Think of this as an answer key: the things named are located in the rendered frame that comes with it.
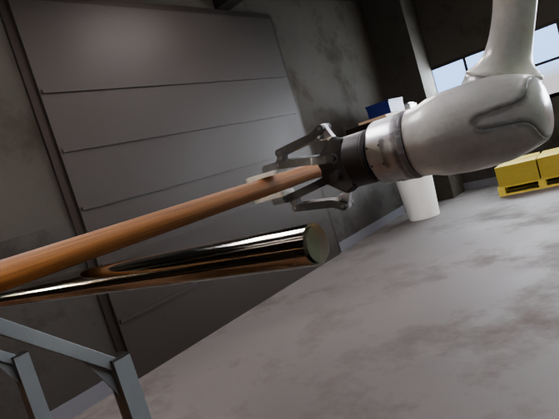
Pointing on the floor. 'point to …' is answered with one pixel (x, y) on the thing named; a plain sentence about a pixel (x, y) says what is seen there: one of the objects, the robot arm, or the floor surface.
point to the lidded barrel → (419, 198)
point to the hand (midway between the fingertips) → (269, 185)
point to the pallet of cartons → (528, 172)
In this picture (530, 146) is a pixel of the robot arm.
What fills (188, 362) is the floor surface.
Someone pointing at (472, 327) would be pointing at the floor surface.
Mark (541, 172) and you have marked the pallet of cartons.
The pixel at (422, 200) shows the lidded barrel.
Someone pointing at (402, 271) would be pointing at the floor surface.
